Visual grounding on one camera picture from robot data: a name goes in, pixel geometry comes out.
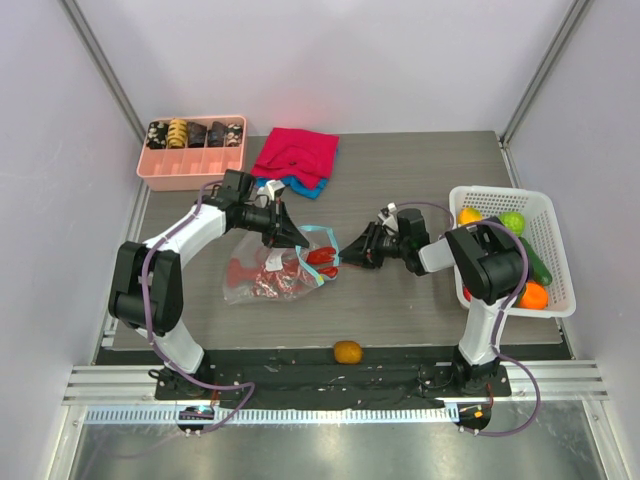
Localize green toy lime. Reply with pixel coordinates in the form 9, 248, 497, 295
498, 211, 526, 237

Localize pink compartment tray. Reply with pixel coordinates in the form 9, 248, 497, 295
137, 115, 247, 191

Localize brown toy potato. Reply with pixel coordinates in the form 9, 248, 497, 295
333, 340, 364, 365

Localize clear zip top bag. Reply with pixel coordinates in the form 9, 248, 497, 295
222, 225, 340, 305

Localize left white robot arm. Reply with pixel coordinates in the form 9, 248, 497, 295
108, 169, 309, 399

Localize white plastic basket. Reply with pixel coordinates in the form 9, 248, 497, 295
449, 185, 576, 318

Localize perforated cable duct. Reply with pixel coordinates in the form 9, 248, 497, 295
84, 404, 459, 426

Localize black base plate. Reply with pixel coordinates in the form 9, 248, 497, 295
148, 346, 512, 411

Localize red toy lobster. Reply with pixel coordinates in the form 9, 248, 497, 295
223, 246, 339, 304

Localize blue folded cloth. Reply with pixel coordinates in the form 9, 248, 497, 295
282, 176, 328, 200

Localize yellow striped sock roll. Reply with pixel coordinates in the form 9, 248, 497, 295
166, 118, 188, 149

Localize red folded cloth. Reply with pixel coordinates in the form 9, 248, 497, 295
251, 128, 340, 188

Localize black patterned sock roll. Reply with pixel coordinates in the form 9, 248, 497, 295
206, 121, 227, 148

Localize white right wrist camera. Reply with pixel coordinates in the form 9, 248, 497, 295
378, 202, 399, 234

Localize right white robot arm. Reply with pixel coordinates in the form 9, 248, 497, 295
339, 208, 531, 395

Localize black dotted sock roll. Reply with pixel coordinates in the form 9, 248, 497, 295
224, 122, 244, 148

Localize dark brown sock roll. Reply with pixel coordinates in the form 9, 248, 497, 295
187, 121, 207, 148

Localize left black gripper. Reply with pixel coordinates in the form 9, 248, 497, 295
239, 197, 309, 249

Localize black floral sock roll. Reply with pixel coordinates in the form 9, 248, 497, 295
145, 120, 169, 150

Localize yellow orange toy mango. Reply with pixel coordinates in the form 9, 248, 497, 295
457, 207, 484, 226

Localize green toy cucumber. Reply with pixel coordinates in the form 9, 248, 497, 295
519, 237, 553, 287

